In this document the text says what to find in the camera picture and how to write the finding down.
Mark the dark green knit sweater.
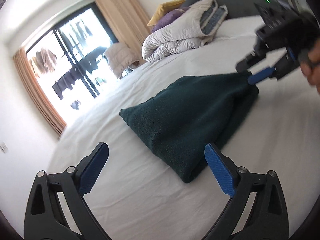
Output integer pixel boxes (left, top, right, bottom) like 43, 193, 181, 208
119, 72, 259, 183

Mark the person right hand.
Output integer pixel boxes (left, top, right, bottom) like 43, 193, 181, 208
300, 38, 320, 94

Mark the folded grey white duvet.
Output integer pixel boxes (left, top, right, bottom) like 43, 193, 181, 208
142, 0, 228, 63

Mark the purple pillow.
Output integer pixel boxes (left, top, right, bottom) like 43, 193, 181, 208
151, 7, 190, 33

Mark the yellow pillow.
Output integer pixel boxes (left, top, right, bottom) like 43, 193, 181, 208
147, 0, 185, 27

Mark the left beige curtain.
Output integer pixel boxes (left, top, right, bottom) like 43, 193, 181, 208
12, 48, 66, 136

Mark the beige curtain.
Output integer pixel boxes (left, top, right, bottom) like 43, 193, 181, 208
12, 48, 66, 136
94, 0, 150, 64

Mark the right beige curtain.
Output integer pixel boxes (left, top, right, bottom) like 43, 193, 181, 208
94, 0, 150, 64

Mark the beige puffer vest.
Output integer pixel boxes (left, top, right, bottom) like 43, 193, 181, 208
103, 42, 140, 79

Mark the dark hanging laundry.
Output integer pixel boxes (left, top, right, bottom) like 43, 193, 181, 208
52, 47, 106, 100

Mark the patterned hanging garment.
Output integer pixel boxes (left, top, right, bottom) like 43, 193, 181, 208
32, 48, 57, 74

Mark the black framed balcony door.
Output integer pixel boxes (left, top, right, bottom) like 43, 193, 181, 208
26, 3, 117, 123

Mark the white wall socket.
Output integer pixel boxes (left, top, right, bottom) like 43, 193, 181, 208
0, 142, 8, 153

